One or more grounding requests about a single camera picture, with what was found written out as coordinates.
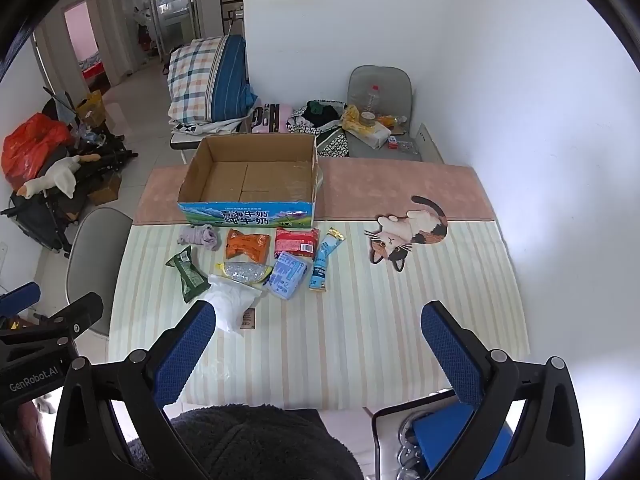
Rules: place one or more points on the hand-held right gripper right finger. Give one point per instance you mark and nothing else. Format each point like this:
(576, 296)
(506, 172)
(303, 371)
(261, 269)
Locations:
(450, 355)

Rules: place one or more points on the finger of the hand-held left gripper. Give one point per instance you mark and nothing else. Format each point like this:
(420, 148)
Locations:
(75, 314)
(20, 296)

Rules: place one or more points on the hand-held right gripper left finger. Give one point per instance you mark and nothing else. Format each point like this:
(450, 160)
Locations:
(185, 350)

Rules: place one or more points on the white plastic bag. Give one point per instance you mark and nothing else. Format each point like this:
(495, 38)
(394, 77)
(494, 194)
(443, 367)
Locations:
(232, 302)

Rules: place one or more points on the green packet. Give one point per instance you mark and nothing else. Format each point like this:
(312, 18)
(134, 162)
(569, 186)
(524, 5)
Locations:
(187, 275)

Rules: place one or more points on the silver and yellow packet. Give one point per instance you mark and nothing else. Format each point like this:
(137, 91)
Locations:
(242, 272)

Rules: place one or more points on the purple sock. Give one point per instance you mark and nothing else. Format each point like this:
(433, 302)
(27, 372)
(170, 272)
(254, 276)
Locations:
(199, 237)

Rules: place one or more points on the orange snack packet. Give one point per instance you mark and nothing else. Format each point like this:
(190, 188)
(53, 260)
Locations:
(246, 246)

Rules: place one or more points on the light blue tissue packet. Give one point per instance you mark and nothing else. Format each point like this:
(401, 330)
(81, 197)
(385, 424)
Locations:
(287, 275)

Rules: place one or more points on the printed cardboard box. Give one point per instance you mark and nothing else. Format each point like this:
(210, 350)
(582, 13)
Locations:
(245, 215)

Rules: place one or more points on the red snack packet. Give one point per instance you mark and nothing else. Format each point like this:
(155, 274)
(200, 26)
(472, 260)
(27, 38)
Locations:
(296, 242)

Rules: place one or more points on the blue tube packet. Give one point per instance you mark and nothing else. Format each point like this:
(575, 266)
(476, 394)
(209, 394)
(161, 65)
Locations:
(322, 260)

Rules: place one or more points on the brown mat label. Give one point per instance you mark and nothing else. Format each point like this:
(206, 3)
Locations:
(248, 318)

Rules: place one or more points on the grey plastic chair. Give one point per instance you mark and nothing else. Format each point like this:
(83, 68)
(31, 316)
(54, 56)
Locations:
(97, 240)

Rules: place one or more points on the black stroller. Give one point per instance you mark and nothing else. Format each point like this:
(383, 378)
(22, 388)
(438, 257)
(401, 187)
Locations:
(40, 220)

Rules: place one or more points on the blue bag with white trim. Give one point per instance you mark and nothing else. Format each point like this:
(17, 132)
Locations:
(445, 435)

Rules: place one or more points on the striped mat with cat print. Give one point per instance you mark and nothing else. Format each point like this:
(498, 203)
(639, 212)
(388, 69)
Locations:
(360, 320)

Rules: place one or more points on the dark fleece garment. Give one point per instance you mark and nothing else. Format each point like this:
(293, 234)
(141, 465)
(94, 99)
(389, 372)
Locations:
(250, 445)

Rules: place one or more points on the white goose plush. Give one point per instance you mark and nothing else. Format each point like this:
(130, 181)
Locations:
(57, 175)

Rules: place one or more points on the brown cardboard box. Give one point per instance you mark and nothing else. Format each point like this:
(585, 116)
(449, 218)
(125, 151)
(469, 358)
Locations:
(106, 190)

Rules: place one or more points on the orange plastic bag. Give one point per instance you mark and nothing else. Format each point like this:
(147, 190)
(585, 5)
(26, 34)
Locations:
(32, 142)

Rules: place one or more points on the yellow paper bag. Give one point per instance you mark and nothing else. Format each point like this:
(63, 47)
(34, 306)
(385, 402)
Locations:
(92, 107)

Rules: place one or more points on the white board panel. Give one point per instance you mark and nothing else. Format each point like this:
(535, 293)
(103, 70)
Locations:
(429, 142)

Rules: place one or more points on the small red box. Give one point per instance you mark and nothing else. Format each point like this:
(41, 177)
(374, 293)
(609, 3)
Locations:
(394, 143)

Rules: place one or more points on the yellow plastic bag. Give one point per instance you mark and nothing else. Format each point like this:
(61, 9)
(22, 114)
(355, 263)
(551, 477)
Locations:
(370, 132)

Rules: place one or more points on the black and white patterned bag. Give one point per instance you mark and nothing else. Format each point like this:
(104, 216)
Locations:
(330, 142)

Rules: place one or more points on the pink suitcase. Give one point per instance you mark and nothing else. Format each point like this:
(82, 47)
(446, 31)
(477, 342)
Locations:
(272, 117)

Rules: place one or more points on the clear plastic bottle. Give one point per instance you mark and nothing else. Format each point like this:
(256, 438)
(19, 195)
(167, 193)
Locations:
(372, 100)

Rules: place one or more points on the plaid bedding bundle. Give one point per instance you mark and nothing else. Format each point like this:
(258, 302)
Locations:
(200, 75)

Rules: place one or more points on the grey cushioned chair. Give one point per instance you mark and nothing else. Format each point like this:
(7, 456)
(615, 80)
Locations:
(390, 82)

